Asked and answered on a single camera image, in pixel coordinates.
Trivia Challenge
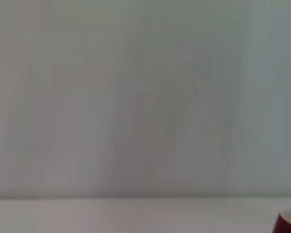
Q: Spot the red ceramic mug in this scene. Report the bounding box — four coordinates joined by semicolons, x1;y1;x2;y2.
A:
273;210;291;233

